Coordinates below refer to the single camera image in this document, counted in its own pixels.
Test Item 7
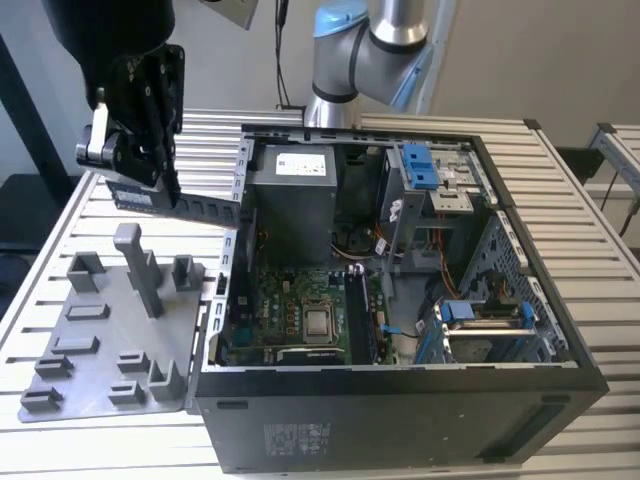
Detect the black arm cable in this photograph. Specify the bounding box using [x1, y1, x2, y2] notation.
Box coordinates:
[273, 0, 293, 109]

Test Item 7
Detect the thin black wire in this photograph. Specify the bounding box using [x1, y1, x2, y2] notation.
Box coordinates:
[398, 319, 429, 339]

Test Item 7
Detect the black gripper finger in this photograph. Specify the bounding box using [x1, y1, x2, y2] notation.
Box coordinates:
[74, 87, 126, 174]
[113, 44, 187, 211]

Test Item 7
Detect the metal disk bay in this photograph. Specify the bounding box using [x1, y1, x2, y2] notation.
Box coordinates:
[413, 297, 554, 366]

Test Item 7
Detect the grey plastic parts rack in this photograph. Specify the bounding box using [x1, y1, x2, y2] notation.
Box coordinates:
[17, 223, 209, 424]

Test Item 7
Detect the CPU socket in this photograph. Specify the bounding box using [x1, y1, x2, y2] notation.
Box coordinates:
[298, 297, 338, 347]

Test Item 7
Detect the blue disk carrier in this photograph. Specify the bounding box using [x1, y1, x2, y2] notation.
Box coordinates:
[401, 143, 440, 192]
[438, 300, 475, 322]

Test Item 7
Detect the silver CPU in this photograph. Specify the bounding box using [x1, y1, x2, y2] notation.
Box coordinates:
[305, 309, 333, 342]

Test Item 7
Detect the orange wire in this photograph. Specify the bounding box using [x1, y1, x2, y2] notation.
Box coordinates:
[433, 227, 460, 301]

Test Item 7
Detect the black open PC case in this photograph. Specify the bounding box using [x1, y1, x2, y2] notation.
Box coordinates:
[192, 122, 611, 475]

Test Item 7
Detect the black stand frame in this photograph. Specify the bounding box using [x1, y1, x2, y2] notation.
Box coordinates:
[0, 32, 84, 281]

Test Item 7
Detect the metal drive cage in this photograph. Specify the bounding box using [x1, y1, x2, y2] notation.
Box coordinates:
[378, 141, 497, 274]

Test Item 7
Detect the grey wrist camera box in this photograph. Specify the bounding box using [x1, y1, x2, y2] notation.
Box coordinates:
[197, 0, 259, 31]

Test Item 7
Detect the metal slat side table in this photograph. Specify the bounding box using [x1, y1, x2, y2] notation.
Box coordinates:
[582, 122, 640, 201]

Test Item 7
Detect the black graphics card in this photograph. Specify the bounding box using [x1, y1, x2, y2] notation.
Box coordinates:
[275, 346, 347, 366]

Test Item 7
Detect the green motherboard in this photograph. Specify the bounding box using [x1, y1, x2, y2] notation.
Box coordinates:
[223, 264, 399, 367]

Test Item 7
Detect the RAM stick with label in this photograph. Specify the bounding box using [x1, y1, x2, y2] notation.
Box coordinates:
[104, 179, 243, 232]

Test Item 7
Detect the grey power supply unit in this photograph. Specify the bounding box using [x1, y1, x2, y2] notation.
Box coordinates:
[247, 144, 340, 267]

